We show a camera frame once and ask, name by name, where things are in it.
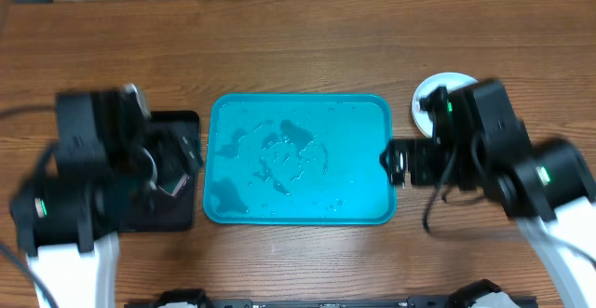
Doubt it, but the teal serving tray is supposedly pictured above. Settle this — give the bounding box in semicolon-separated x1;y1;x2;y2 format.
203;93;398;226

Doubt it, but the green pink sponge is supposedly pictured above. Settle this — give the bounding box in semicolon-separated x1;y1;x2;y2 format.
157;174;190;197

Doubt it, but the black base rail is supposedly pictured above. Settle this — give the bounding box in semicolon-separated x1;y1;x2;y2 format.
125;279;538;308

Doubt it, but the light blue plate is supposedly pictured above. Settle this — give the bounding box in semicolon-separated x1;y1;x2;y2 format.
410;71;480;140

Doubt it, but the black water tray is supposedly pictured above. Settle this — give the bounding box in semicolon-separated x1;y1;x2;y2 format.
119;111;200;233

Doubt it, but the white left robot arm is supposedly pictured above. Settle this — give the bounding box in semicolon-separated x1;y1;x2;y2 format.
10;121;202;307

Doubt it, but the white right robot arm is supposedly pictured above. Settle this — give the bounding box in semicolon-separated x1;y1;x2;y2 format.
380;132;595;307

